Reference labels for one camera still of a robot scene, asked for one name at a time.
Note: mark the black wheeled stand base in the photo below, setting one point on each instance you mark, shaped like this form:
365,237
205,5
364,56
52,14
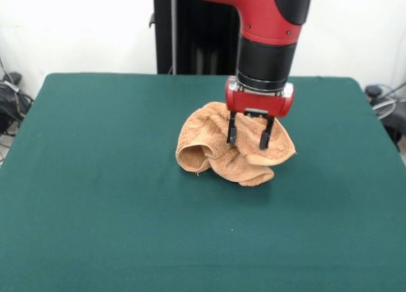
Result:
393,120

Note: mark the orange terry towel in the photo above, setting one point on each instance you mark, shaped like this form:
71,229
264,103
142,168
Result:
206,130

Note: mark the dark green table cloth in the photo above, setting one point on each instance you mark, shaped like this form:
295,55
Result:
95,177

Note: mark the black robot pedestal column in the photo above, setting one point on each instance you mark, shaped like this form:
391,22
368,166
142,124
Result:
190,35

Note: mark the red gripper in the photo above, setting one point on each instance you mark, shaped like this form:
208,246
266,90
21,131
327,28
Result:
257,103

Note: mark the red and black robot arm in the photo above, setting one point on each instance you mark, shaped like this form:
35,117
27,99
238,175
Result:
263,19

